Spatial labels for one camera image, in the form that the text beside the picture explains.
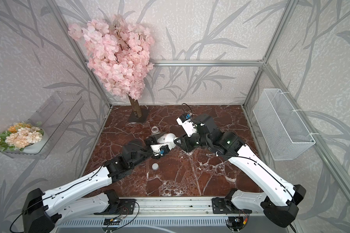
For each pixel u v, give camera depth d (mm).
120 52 761
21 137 488
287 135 594
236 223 747
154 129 829
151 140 628
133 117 1116
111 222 702
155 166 867
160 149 585
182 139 536
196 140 530
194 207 752
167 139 641
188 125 558
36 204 395
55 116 748
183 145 540
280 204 373
